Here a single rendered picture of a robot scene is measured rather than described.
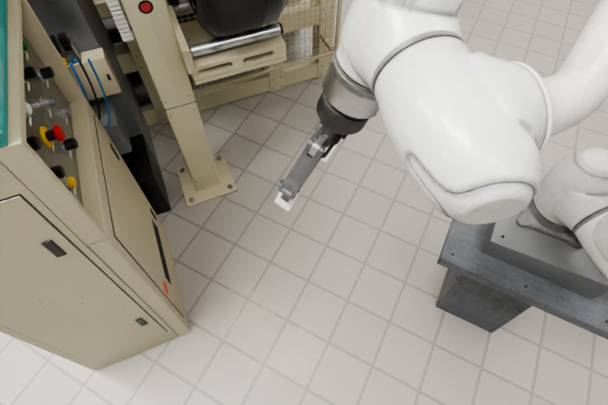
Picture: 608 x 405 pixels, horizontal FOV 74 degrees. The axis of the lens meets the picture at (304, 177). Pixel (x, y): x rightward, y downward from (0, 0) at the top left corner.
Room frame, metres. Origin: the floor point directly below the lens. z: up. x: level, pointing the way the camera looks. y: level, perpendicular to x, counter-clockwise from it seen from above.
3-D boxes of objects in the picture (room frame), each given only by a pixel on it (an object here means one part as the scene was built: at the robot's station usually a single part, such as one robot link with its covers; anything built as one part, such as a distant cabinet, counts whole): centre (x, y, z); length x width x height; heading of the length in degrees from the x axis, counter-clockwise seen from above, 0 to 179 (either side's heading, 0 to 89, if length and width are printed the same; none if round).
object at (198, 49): (1.23, 0.24, 0.90); 0.35 x 0.05 x 0.05; 113
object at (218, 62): (1.23, 0.25, 0.83); 0.36 x 0.09 x 0.06; 113
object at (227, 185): (1.24, 0.53, 0.01); 0.27 x 0.27 x 0.02; 23
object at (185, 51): (1.29, 0.47, 0.90); 0.40 x 0.03 x 0.10; 23
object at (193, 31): (1.36, 0.30, 0.80); 0.37 x 0.36 x 0.02; 23
